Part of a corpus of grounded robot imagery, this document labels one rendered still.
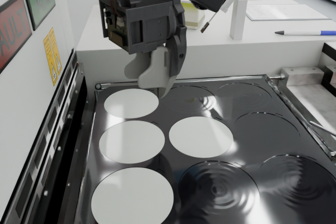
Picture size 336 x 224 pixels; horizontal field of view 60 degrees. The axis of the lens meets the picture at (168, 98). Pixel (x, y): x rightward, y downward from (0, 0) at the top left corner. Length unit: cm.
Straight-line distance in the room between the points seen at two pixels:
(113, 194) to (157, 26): 21
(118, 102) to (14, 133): 26
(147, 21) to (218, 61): 32
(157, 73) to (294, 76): 37
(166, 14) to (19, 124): 20
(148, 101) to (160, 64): 17
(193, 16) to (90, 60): 25
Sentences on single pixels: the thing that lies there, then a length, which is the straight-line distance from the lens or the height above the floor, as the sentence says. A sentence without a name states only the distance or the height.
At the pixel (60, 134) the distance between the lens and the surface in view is 43.
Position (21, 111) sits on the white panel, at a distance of 34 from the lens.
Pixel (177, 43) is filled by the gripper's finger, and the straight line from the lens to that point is 37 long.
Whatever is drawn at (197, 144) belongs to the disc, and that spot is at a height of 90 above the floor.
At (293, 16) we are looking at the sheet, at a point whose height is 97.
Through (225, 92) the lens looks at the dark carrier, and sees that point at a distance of 58.
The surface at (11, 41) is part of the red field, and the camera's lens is 32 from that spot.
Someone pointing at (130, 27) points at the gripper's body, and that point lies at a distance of 34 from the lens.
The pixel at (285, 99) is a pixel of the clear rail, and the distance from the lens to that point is 59.
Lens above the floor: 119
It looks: 32 degrees down
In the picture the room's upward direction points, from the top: straight up
